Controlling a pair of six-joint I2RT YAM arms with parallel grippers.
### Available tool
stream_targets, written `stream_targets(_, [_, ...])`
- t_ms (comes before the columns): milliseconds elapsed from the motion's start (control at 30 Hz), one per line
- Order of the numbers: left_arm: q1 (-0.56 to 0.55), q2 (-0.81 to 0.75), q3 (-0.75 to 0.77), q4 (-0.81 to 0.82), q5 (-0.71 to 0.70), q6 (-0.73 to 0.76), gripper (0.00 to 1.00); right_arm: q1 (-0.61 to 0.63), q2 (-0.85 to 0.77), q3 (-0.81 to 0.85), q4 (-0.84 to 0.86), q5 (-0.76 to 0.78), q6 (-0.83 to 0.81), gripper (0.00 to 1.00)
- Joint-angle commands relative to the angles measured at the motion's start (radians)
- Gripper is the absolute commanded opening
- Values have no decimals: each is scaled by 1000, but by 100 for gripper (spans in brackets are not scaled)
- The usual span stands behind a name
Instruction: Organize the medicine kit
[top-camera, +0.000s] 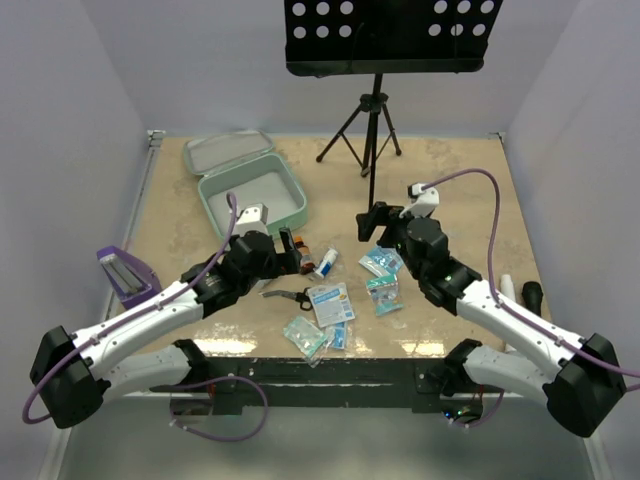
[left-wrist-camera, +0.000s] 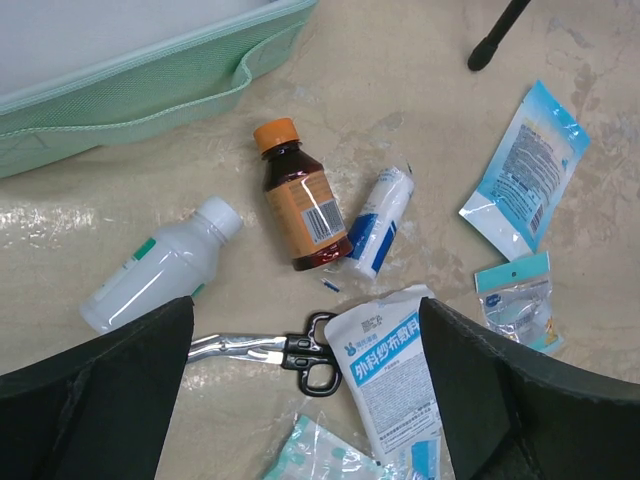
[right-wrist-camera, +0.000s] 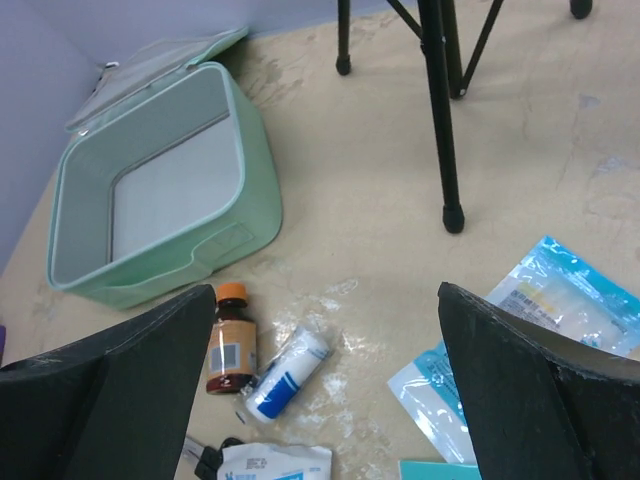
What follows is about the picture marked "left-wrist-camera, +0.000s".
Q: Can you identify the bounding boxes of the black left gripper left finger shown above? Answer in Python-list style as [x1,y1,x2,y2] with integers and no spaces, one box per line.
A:
[1,297,194,479]

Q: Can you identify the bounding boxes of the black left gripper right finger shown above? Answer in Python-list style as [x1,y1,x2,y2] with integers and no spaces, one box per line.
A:
[419,298,639,479]

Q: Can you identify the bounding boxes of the white gauze dressing packet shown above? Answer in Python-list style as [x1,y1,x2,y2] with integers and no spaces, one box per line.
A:
[324,285,441,479]

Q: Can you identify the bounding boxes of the white plastic bottle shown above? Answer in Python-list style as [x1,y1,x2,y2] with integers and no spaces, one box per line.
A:
[80,196,243,334]

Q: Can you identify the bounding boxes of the light blue foil pouch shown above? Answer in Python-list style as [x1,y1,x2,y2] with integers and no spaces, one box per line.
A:
[459,81,590,261]

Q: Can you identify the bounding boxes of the white blue bandage roll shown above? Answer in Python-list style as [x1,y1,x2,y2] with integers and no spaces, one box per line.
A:
[342,166,415,280]

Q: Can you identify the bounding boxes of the brown bottle orange cap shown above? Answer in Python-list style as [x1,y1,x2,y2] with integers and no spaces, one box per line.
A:
[253,118,353,271]

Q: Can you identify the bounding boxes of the mint green medicine case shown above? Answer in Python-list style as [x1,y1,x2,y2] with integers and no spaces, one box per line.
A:
[1,1,314,177]

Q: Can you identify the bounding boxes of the teal header clear packet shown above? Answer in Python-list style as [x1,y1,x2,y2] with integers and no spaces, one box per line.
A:
[474,252,563,354]

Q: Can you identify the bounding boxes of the clear green dotted packet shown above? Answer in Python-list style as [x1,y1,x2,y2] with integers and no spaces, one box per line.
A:
[263,415,387,480]

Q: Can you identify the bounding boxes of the black music stand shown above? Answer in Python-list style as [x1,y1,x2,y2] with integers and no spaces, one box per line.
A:
[467,0,530,72]

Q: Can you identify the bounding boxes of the black handled scissors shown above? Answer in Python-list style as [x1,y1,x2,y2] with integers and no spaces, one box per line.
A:
[186,311,342,398]

